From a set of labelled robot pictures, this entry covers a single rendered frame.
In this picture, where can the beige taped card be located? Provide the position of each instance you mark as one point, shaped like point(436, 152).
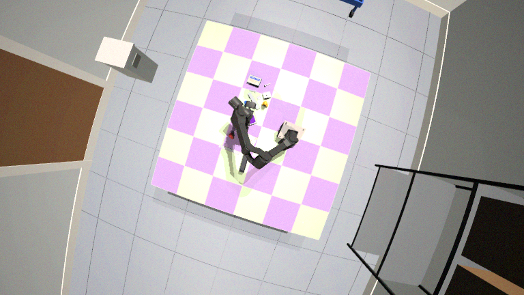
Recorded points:
point(252, 139)

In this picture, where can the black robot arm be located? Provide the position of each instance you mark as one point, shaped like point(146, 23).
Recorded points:
point(238, 120)

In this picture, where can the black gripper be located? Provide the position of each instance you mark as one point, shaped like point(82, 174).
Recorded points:
point(250, 105)

